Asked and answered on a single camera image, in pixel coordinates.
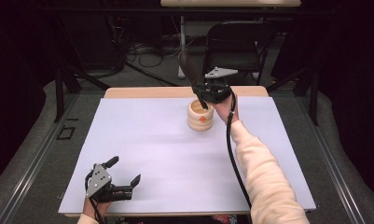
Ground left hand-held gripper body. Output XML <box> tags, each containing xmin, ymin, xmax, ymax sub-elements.
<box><xmin>84</xmin><ymin>162</ymin><xmax>134</xmax><ymax>203</ymax></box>

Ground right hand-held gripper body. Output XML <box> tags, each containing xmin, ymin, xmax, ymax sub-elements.
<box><xmin>199</xmin><ymin>66</ymin><xmax>240</xmax><ymax>105</ymax></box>

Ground black kitchen knife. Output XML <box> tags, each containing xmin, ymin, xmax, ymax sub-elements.
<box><xmin>178</xmin><ymin>49</ymin><xmax>209</xmax><ymax>111</ymax></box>

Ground cream ribbed knife holder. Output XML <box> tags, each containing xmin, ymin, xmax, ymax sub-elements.
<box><xmin>187</xmin><ymin>98</ymin><xmax>215</xmax><ymax>133</ymax></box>

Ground person's right hand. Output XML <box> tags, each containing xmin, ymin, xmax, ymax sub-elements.
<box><xmin>210</xmin><ymin>92</ymin><xmax>241</xmax><ymax>126</ymax></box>

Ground person's left hand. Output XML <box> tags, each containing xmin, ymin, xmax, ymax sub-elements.
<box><xmin>81</xmin><ymin>191</ymin><xmax>127</xmax><ymax>219</ymax></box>

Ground white table board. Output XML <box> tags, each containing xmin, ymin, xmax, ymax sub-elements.
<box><xmin>57</xmin><ymin>96</ymin><xmax>317</xmax><ymax>215</ymax></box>

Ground wooden table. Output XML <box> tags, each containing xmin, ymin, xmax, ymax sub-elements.
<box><xmin>62</xmin><ymin>86</ymin><xmax>313</xmax><ymax>218</ymax></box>

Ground black folding chair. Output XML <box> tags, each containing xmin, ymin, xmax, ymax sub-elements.
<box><xmin>201</xmin><ymin>20</ymin><xmax>279</xmax><ymax>87</ymax></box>

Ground white background table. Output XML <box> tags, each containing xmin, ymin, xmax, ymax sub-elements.
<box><xmin>159</xmin><ymin>0</ymin><xmax>302</xmax><ymax>80</ymax></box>

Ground black metal stand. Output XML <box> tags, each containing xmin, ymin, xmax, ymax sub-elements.
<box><xmin>265</xmin><ymin>63</ymin><xmax>321</xmax><ymax>127</ymax></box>
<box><xmin>52</xmin><ymin>60</ymin><xmax>112</xmax><ymax>123</ymax></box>

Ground person's red patterned clothing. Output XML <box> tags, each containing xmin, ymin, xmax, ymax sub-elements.
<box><xmin>116</xmin><ymin>214</ymin><xmax>239</xmax><ymax>224</ymax></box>

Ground dark curtain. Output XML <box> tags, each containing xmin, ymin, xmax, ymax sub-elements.
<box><xmin>0</xmin><ymin>0</ymin><xmax>48</xmax><ymax>195</ymax></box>
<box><xmin>318</xmin><ymin>0</ymin><xmax>374</xmax><ymax>202</ymax></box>

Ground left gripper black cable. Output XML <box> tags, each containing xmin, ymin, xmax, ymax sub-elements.
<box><xmin>84</xmin><ymin>173</ymin><xmax>106</xmax><ymax>224</ymax></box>

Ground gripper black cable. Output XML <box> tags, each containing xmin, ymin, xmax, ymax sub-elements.
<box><xmin>225</xmin><ymin>91</ymin><xmax>254</xmax><ymax>210</ymax></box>
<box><xmin>84</xmin><ymin>173</ymin><xmax>106</xmax><ymax>224</ymax></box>

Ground tangle of floor cables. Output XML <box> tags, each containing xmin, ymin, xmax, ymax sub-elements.
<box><xmin>113</xmin><ymin>18</ymin><xmax>195</xmax><ymax>88</ymax></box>

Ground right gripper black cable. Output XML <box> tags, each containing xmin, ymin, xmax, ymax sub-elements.
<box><xmin>225</xmin><ymin>91</ymin><xmax>254</xmax><ymax>210</ymax></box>

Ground metal floor rail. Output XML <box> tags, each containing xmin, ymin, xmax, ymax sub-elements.
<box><xmin>299</xmin><ymin>96</ymin><xmax>367</xmax><ymax>224</ymax></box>
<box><xmin>0</xmin><ymin>92</ymin><xmax>80</xmax><ymax>224</ymax></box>

